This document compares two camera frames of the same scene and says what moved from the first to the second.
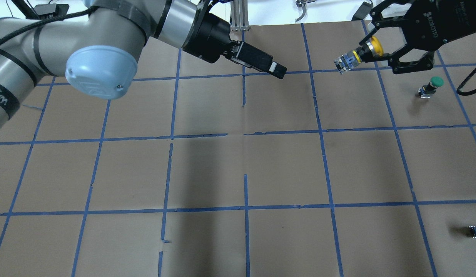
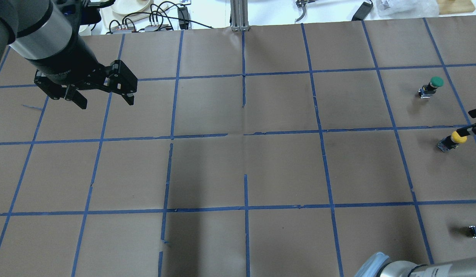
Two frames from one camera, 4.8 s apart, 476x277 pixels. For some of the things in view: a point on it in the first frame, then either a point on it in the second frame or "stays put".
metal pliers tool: x=301 y=3 stays put
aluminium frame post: x=239 y=13 stays put
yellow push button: x=371 y=49 -> x=449 y=142
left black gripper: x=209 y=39 -> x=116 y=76
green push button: x=427 y=90 stays put
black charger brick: x=363 y=11 stays put
